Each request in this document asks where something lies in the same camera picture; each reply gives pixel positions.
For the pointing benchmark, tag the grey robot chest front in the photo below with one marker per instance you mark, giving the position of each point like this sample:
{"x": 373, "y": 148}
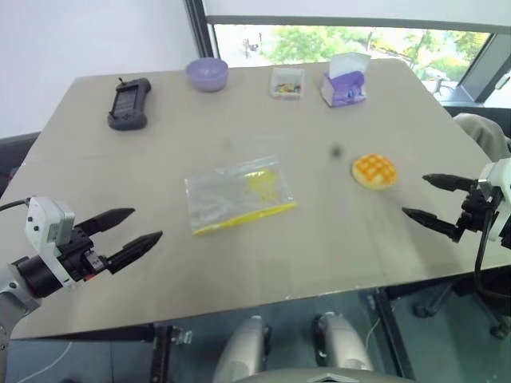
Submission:
{"x": 327, "y": 377}

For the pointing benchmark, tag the black sofa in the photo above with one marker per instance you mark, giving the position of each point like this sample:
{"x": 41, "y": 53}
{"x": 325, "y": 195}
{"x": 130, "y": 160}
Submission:
{"x": 16, "y": 153}

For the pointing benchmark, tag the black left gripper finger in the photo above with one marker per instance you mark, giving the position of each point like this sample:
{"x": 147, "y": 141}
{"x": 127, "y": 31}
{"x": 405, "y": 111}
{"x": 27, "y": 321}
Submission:
{"x": 109, "y": 219}
{"x": 133, "y": 249}

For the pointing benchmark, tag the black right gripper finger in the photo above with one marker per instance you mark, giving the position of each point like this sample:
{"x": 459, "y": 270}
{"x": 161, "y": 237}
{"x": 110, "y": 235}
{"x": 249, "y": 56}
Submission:
{"x": 451, "y": 182}
{"x": 431, "y": 222}

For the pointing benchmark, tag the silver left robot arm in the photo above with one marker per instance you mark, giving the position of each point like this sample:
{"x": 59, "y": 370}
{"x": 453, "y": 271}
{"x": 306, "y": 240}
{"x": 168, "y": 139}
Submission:
{"x": 32, "y": 276}

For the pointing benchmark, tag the clear box of coloured bits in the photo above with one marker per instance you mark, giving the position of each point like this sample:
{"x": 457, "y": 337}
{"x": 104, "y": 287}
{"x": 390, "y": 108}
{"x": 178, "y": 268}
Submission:
{"x": 286, "y": 84}

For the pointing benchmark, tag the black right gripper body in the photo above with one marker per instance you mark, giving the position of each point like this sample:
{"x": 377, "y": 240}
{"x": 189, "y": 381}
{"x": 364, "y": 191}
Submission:
{"x": 477, "y": 211}

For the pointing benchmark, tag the dark grey handheld controller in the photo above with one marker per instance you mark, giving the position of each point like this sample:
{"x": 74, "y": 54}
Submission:
{"x": 127, "y": 105}

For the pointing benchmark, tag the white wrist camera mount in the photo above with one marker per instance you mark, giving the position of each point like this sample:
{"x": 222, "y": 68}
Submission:
{"x": 44, "y": 223}
{"x": 497, "y": 179}

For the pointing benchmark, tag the beige chair back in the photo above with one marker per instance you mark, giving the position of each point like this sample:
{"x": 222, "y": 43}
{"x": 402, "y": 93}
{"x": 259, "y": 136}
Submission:
{"x": 483, "y": 133}

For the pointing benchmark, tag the clear yellow-zip plastic bag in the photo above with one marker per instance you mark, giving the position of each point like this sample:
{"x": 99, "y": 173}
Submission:
{"x": 235, "y": 195}

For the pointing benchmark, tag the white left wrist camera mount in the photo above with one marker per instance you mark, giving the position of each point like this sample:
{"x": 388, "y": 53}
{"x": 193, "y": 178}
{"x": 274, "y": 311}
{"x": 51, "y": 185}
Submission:
{"x": 44, "y": 223}

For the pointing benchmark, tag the silver rounded robot leg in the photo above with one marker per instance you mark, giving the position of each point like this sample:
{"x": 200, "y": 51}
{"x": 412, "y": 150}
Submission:
{"x": 239, "y": 351}
{"x": 343, "y": 343}

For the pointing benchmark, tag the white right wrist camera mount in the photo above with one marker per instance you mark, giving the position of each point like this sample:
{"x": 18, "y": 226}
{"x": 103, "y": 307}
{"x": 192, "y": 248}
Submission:
{"x": 497, "y": 179}

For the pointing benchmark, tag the purple tissue pack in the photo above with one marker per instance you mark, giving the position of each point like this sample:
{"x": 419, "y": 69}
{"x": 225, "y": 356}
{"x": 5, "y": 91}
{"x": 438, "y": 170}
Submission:
{"x": 345, "y": 85}

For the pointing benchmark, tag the yellow waffle bun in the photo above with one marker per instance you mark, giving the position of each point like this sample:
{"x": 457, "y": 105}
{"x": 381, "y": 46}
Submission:
{"x": 374, "y": 171}

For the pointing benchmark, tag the purple bowl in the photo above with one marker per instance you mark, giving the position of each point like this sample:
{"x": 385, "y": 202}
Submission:
{"x": 207, "y": 75}

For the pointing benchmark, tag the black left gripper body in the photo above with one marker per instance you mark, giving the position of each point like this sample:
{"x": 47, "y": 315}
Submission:
{"x": 80, "y": 257}

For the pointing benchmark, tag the dark window frame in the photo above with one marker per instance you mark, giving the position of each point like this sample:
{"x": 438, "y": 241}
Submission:
{"x": 319, "y": 22}

